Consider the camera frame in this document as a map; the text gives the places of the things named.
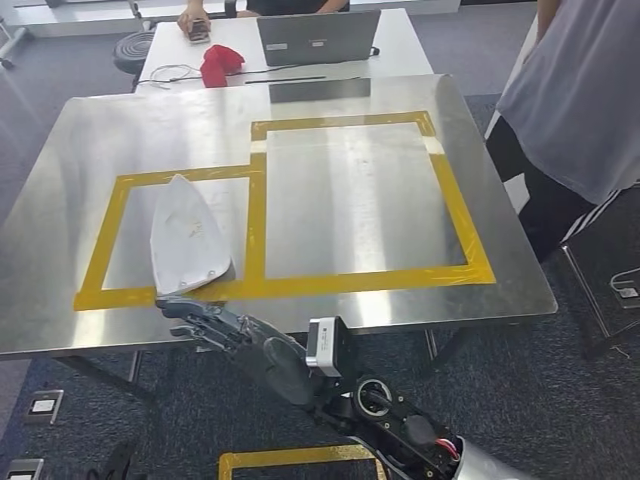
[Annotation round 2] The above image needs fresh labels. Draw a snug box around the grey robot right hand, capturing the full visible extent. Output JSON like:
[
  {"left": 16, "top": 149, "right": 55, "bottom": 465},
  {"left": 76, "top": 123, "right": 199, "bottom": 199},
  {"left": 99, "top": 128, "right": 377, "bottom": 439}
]
[{"left": 155, "top": 296, "right": 322, "bottom": 407}]

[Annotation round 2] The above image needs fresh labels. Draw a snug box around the white plastic car part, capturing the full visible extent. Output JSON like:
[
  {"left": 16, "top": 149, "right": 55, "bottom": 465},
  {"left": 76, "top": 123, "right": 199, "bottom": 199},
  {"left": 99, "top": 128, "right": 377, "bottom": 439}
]
[{"left": 149, "top": 173, "right": 236, "bottom": 297}]

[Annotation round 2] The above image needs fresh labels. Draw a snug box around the steel workbench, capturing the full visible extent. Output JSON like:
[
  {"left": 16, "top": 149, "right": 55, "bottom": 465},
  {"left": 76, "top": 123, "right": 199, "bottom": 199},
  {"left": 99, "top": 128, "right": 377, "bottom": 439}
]
[{"left": 0, "top": 74, "right": 558, "bottom": 407}]

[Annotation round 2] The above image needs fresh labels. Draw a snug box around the red cloth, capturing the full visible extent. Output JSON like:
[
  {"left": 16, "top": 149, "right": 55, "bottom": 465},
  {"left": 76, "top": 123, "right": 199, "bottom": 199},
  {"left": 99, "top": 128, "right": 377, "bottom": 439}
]
[{"left": 199, "top": 44, "right": 246, "bottom": 89}]

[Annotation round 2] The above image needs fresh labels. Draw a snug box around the floor socket plate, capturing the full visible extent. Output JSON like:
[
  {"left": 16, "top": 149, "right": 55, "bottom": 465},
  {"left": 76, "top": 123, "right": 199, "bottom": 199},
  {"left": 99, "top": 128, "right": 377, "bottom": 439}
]
[
  {"left": 5, "top": 458, "right": 45, "bottom": 480},
  {"left": 23, "top": 389, "right": 65, "bottom": 425}
]

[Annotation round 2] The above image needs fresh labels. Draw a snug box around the grey laptop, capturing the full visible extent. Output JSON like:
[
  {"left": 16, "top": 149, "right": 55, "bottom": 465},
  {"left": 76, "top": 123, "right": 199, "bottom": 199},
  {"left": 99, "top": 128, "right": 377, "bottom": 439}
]
[{"left": 256, "top": 8, "right": 382, "bottom": 68}]

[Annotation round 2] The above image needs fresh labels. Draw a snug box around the white desk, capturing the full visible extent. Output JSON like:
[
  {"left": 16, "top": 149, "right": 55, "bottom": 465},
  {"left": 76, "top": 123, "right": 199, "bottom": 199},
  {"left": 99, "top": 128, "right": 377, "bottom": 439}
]
[{"left": 134, "top": 7, "right": 435, "bottom": 94}]

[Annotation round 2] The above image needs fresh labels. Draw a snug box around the smartphone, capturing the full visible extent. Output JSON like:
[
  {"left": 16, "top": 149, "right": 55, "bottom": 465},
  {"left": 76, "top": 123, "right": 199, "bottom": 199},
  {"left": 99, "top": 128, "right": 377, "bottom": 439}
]
[{"left": 187, "top": 19, "right": 212, "bottom": 45}]

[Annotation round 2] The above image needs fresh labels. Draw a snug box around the person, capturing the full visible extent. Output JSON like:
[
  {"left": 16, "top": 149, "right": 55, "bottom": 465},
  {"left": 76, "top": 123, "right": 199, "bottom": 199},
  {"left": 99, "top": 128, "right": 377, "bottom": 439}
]
[
  {"left": 484, "top": 0, "right": 640, "bottom": 264},
  {"left": 176, "top": 0, "right": 351, "bottom": 38}
]

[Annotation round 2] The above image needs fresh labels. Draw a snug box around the black round ribbed base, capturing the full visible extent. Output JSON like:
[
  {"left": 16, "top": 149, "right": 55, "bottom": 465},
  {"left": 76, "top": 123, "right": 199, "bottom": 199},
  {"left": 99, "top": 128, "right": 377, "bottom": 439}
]
[{"left": 112, "top": 29, "right": 157, "bottom": 75}]

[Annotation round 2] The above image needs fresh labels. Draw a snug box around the black equipment case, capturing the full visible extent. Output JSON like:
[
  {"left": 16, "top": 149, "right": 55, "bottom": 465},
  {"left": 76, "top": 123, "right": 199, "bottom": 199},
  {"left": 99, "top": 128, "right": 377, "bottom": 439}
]
[{"left": 559, "top": 188, "right": 640, "bottom": 360}]

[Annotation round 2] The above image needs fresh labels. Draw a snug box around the white small device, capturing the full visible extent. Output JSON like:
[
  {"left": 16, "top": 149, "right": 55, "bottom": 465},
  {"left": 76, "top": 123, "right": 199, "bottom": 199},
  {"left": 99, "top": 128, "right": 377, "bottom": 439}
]
[{"left": 610, "top": 266, "right": 640, "bottom": 311}]

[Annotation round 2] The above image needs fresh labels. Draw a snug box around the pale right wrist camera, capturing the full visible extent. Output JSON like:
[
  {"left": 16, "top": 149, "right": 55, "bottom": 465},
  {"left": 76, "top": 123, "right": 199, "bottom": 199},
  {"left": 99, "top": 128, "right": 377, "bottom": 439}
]
[{"left": 305, "top": 316, "right": 358, "bottom": 380}]

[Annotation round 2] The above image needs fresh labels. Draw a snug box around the black thin cable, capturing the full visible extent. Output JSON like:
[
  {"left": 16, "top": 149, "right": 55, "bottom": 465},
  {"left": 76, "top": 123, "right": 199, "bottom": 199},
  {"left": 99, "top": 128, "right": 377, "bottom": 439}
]
[{"left": 137, "top": 66, "right": 362, "bottom": 87}]

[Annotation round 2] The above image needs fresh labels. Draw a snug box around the white thin cable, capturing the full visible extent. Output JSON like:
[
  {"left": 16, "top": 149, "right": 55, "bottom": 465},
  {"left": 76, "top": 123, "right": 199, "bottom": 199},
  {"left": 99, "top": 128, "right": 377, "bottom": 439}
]
[{"left": 149, "top": 62, "right": 202, "bottom": 89}]

